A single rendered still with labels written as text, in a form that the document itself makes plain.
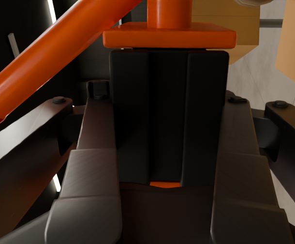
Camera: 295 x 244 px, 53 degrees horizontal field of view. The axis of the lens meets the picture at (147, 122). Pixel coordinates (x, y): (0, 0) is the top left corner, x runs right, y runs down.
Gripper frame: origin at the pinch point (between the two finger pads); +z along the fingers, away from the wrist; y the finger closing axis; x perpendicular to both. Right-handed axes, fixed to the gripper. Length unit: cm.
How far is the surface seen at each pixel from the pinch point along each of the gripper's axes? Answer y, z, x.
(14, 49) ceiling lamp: -280, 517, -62
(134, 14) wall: -94, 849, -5
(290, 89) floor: 108, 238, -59
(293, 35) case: 13.8, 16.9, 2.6
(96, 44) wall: -211, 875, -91
